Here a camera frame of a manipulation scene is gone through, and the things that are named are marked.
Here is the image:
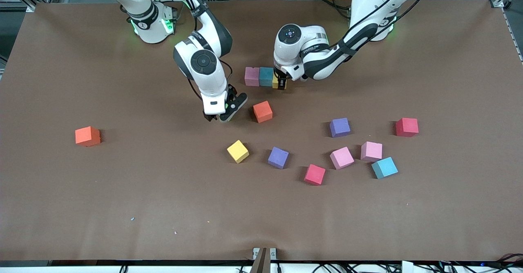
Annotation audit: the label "cyan foam cube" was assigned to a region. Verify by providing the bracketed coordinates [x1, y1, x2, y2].
[371, 157, 399, 179]
[259, 67, 275, 87]

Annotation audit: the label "pink foam cube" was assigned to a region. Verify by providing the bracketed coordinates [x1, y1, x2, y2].
[330, 147, 355, 170]
[245, 67, 261, 87]
[360, 141, 383, 162]

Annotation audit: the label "orange foam cube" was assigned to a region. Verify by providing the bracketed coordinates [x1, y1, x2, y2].
[75, 126, 101, 147]
[253, 101, 273, 123]

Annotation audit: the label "purple foam cube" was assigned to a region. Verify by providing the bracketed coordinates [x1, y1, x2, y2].
[329, 118, 351, 138]
[268, 146, 290, 170]

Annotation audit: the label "red foam cube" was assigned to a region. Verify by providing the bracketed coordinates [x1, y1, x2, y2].
[395, 118, 420, 138]
[304, 164, 326, 186]

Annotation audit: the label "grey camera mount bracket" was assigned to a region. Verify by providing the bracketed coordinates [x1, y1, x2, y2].
[252, 247, 277, 273]

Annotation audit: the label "aluminium table edge rail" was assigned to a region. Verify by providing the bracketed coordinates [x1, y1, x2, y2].
[501, 7, 523, 64]

